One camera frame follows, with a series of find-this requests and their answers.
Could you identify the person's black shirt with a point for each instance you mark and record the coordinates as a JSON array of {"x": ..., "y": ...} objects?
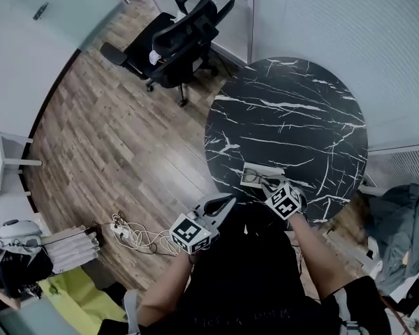
[{"x": 244, "y": 277}]

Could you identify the white glasses case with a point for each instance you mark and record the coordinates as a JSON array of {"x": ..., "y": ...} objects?
[{"x": 252, "y": 169}]

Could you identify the white cloth on chair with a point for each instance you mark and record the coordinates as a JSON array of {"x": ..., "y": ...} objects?
[{"x": 154, "y": 57}]

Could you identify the person's right forearm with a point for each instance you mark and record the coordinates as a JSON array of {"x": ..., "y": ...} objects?
[{"x": 317, "y": 257}]

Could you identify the black office chair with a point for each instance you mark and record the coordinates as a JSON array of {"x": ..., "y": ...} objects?
[{"x": 174, "y": 44}]

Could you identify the yellow-green cloth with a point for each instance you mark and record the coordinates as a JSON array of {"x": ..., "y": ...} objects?
[{"x": 82, "y": 300}]

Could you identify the black bag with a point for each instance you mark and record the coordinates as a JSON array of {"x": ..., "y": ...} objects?
[{"x": 19, "y": 272}]

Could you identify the stack of white folded sheets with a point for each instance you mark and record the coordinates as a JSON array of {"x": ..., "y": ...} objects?
[{"x": 73, "y": 251}]

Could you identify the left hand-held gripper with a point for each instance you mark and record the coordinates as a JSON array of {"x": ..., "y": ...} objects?
[{"x": 190, "y": 235}]

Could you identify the gray jacket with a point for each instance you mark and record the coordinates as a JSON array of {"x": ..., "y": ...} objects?
[{"x": 399, "y": 236}]

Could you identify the white helmet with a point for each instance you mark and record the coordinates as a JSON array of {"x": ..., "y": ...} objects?
[{"x": 19, "y": 231}]

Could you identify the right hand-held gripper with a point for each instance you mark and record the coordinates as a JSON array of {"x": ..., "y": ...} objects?
[{"x": 283, "y": 204}]

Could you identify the white power strip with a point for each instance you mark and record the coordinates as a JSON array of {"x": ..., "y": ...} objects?
[{"x": 120, "y": 231}]

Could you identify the black framed glasses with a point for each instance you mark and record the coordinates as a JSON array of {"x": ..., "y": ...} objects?
[{"x": 253, "y": 178}]

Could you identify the person's left forearm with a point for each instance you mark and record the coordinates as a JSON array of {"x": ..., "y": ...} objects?
[{"x": 164, "y": 291}]

